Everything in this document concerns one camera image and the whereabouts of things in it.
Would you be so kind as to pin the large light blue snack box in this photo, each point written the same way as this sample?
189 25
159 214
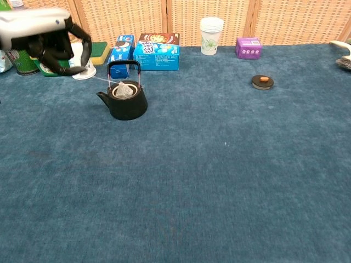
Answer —
157 59

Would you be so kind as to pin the blue Oreo cookie box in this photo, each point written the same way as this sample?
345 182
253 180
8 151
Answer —
122 50

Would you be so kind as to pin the green yellow sponge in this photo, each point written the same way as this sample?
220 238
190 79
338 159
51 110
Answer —
100 52

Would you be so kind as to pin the clear plastic water bottle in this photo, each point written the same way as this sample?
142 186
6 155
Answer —
17 2

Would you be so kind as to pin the black mesh pen holder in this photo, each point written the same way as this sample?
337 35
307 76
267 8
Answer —
24 64

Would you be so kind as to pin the stacked white paper cups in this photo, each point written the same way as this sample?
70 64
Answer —
210 38

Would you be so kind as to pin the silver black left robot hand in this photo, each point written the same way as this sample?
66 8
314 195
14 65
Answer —
30 23

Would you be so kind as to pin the wicker folding screen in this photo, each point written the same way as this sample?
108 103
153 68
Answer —
123 16

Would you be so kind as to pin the green tub with yellow lid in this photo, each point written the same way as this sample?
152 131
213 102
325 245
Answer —
64 63

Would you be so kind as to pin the purple box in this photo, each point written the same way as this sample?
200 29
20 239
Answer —
248 49

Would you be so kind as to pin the black cast iron teapot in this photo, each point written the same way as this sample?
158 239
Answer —
129 108

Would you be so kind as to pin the blue table cloth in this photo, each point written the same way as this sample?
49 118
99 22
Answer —
208 170

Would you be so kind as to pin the upside-down white paper cup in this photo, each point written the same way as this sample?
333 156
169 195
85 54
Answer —
90 73

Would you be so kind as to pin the brown red snack box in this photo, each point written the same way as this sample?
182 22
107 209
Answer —
160 37

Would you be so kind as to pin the black teapot lid orange knob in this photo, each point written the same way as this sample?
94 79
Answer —
261 83

